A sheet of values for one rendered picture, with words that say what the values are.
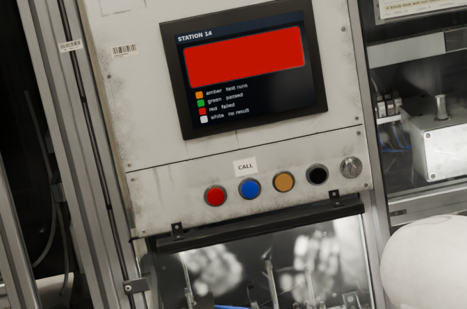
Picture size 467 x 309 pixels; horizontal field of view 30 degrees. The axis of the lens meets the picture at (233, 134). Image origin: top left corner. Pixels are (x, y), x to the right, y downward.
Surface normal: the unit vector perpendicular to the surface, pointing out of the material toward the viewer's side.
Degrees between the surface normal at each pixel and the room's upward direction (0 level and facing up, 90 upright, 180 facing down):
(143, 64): 90
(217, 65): 90
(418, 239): 33
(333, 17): 90
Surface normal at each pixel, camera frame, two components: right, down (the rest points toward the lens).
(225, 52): 0.11, 0.27
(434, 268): -0.79, -0.30
